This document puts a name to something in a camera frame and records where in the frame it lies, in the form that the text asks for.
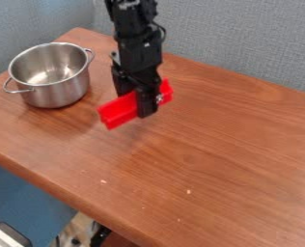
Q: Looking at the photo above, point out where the stainless steel pot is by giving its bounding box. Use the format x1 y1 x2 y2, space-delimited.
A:
3 42 95 109

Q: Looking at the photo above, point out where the red rectangular block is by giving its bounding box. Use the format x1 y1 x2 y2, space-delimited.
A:
96 78 172 130

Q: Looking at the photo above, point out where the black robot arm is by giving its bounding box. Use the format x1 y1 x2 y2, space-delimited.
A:
104 0 167 118

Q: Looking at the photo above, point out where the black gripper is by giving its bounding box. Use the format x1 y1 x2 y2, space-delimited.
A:
111 35 163 119

